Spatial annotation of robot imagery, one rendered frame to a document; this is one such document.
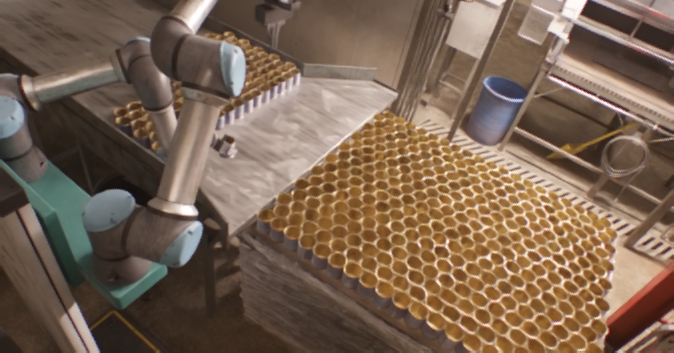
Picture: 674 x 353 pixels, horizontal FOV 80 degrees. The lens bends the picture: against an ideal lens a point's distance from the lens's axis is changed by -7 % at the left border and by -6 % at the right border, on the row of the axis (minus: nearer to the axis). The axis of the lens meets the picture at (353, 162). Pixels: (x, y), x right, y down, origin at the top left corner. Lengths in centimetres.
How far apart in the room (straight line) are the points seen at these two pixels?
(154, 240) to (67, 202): 47
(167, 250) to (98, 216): 17
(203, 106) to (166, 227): 28
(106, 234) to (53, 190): 44
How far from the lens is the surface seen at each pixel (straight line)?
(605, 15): 548
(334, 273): 163
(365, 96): 271
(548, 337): 179
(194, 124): 102
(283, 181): 201
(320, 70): 276
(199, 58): 102
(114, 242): 109
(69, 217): 141
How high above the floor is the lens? 249
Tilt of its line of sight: 40 degrees down
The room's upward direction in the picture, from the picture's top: 15 degrees clockwise
